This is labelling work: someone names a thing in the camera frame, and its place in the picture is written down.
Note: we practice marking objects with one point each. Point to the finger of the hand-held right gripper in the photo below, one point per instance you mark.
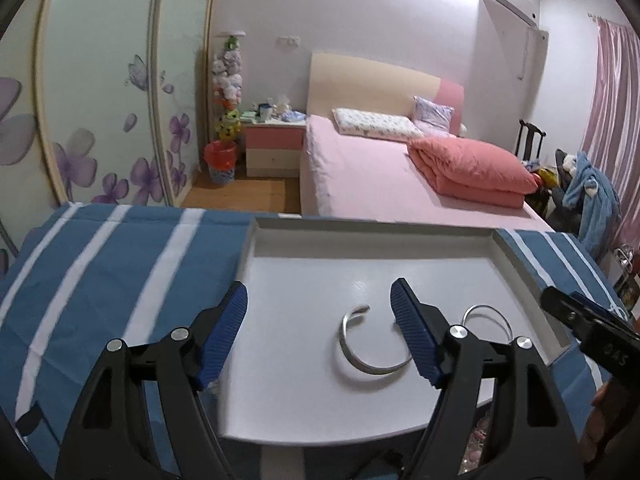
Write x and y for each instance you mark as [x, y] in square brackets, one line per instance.
[600, 342]
[600, 306]

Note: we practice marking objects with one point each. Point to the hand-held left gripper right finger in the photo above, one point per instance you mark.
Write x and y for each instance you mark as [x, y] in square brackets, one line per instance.
[410, 330]

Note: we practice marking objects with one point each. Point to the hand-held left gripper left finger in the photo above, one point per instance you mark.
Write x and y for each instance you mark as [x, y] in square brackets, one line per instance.
[225, 330]

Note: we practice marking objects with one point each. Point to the thin silver bangle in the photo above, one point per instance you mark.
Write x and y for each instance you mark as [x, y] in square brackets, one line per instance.
[486, 307]

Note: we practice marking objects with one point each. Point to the grey cardboard tray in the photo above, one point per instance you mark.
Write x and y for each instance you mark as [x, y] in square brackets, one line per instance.
[310, 285]

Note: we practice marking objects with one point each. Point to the person's right hand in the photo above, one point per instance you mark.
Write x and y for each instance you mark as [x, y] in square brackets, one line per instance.
[597, 420]

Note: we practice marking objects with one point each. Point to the pile of household clutter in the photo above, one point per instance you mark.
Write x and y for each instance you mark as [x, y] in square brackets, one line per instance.
[627, 275]

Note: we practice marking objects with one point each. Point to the light blue garment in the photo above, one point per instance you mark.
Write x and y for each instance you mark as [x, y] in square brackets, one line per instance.
[592, 195]

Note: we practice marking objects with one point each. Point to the black swivel chair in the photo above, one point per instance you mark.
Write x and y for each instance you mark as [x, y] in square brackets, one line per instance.
[560, 200]

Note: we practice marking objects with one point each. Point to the blue white striped tablecloth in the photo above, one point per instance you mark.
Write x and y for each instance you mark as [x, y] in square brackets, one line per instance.
[100, 270]

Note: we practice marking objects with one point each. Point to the colourful clothes pile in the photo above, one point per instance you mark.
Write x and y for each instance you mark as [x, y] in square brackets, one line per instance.
[540, 172]

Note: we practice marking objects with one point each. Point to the pink bed with headboard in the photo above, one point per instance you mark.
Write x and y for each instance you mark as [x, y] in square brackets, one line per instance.
[370, 175]

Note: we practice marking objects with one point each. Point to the red trash bin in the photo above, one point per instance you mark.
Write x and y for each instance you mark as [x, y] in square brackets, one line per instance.
[220, 160]

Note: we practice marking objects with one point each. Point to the folded pink quilt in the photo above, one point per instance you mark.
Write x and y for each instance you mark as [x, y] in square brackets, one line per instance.
[470, 170]

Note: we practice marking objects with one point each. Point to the dark wooden chair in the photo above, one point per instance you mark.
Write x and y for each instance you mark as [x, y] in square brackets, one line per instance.
[529, 137]

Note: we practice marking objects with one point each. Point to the pink white nightstand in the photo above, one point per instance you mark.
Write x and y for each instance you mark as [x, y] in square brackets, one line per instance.
[272, 152]

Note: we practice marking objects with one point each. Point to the pink curtain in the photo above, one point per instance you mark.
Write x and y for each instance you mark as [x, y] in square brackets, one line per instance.
[615, 110]

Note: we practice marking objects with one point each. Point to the white patterned pillow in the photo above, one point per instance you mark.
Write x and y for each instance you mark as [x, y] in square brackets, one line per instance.
[375, 124]

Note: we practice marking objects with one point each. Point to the small lilac pillow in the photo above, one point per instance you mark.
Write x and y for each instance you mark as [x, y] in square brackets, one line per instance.
[435, 112]

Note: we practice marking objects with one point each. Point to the light blue cloth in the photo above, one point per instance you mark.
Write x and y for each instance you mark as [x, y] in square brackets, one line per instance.
[292, 117]

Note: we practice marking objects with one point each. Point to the column of stuffed toys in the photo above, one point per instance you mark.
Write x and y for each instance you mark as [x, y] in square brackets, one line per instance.
[227, 85]

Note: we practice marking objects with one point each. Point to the white pipe cover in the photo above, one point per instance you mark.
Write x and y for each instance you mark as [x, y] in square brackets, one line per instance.
[532, 52]

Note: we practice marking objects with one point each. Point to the wardrobe with purple flowers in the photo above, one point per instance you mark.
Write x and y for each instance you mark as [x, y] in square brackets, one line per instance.
[100, 85]

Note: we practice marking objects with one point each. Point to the white air conditioner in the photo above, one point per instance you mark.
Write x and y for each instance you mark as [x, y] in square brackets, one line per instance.
[512, 7]

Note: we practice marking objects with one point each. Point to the white wall outlet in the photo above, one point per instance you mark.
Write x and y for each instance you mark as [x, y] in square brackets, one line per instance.
[288, 44]

